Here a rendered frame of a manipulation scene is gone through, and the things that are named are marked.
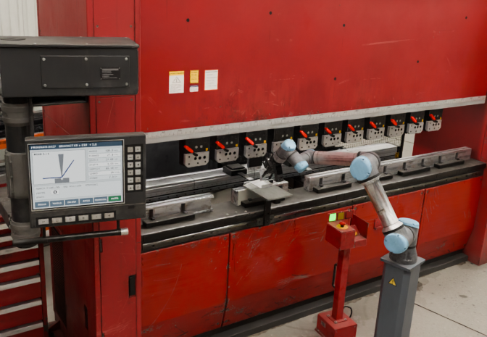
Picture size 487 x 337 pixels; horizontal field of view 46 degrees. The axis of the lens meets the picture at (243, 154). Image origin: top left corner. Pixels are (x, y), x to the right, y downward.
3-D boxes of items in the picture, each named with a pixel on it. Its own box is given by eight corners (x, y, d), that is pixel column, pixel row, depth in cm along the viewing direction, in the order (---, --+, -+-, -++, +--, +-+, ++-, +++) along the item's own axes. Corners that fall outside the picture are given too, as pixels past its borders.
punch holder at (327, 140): (322, 147, 375) (325, 122, 370) (314, 143, 382) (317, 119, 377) (340, 144, 383) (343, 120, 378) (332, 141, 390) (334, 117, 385)
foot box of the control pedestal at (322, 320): (336, 351, 362) (338, 335, 358) (314, 329, 383) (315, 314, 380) (361, 343, 371) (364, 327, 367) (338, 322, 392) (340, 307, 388)
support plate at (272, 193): (267, 201, 331) (267, 199, 330) (243, 186, 352) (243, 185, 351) (292, 196, 340) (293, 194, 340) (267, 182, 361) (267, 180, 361)
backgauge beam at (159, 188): (125, 207, 339) (125, 190, 336) (116, 199, 350) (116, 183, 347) (398, 158, 461) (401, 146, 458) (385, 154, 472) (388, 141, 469)
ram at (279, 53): (125, 146, 299) (122, -15, 275) (119, 142, 306) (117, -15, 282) (485, 103, 458) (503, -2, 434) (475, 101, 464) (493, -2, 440)
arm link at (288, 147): (291, 152, 320) (281, 140, 322) (282, 162, 328) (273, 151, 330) (300, 146, 325) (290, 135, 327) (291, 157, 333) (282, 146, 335)
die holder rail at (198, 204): (133, 226, 317) (133, 210, 314) (130, 222, 321) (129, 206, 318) (213, 210, 343) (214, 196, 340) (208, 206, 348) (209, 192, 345)
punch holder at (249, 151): (245, 159, 343) (246, 132, 338) (238, 154, 350) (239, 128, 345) (266, 156, 351) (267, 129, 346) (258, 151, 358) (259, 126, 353)
